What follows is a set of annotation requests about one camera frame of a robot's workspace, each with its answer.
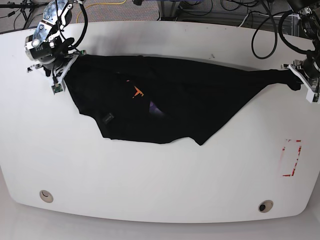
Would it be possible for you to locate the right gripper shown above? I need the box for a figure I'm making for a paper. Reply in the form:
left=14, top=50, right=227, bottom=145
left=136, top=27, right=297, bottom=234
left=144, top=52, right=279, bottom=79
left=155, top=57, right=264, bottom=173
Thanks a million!
left=26, top=50, right=87, bottom=85

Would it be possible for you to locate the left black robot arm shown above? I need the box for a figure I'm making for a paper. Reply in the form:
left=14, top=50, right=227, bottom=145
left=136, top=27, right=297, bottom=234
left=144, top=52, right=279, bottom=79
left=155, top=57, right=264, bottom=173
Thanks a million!
left=251, top=0, right=320, bottom=102

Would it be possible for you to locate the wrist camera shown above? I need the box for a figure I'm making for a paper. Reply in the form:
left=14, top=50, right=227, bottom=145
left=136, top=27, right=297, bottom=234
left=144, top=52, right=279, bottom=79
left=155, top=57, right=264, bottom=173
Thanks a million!
left=51, top=82, right=66, bottom=95
left=306, top=90, right=320, bottom=104

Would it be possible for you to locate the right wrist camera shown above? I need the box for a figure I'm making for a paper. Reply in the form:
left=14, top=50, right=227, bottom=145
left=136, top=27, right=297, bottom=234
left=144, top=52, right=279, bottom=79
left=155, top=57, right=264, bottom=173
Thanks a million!
left=51, top=82, right=66, bottom=95

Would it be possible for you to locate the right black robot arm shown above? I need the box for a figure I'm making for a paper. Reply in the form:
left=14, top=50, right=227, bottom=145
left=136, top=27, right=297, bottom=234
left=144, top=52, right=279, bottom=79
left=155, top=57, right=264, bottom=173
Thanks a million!
left=24, top=0, right=89, bottom=93

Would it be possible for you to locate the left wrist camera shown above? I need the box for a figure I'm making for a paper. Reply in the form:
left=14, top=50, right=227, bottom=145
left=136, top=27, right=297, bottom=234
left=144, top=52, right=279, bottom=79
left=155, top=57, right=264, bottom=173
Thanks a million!
left=306, top=90, right=320, bottom=104

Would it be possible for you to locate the table cable grommet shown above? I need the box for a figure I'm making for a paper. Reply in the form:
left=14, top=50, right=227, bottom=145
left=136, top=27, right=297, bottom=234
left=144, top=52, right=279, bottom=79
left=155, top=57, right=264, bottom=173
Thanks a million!
left=258, top=200, right=274, bottom=213
left=39, top=190, right=54, bottom=203

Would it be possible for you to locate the left table cable grommet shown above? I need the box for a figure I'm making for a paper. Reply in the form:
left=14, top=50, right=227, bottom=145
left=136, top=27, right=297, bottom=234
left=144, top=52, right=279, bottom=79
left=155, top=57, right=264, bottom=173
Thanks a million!
left=39, top=190, right=54, bottom=203

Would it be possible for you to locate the black T-shirt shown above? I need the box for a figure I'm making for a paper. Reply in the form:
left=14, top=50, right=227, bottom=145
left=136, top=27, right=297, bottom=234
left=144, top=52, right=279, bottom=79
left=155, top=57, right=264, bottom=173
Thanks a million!
left=64, top=55, right=302, bottom=145

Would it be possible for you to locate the aluminium frame post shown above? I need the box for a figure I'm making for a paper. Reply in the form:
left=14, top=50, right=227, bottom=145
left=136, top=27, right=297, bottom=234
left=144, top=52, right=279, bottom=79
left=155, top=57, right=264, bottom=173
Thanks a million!
left=156, top=0, right=181, bottom=21

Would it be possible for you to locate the yellow cable on floor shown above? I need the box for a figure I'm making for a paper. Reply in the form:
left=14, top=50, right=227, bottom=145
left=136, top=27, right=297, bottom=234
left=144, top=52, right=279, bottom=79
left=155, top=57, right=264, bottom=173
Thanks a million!
left=76, top=0, right=127, bottom=24

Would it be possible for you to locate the black tripod stand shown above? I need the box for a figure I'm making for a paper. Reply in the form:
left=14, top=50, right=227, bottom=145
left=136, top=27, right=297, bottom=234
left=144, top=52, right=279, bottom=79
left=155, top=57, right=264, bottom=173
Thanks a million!
left=0, top=0, right=49, bottom=30

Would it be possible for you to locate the right table cable grommet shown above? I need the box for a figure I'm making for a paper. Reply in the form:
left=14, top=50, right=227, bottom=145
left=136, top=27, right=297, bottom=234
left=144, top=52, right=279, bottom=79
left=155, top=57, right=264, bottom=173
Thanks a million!
left=258, top=200, right=274, bottom=213

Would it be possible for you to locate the white cable on floor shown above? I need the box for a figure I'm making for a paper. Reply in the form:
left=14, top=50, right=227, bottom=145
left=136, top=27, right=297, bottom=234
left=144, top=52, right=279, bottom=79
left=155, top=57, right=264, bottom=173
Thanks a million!
left=238, top=12, right=300, bottom=28

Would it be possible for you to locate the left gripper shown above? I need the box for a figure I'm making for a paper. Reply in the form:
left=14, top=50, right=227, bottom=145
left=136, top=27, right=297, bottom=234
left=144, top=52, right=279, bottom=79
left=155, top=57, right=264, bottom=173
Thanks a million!
left=281, top=53, right=320, bottom=94

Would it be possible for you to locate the red tape rectangle marking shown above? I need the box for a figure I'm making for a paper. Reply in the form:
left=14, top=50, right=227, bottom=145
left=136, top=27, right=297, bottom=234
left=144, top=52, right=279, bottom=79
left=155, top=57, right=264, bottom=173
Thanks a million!
left=280, top=139, right=302, bottom=178

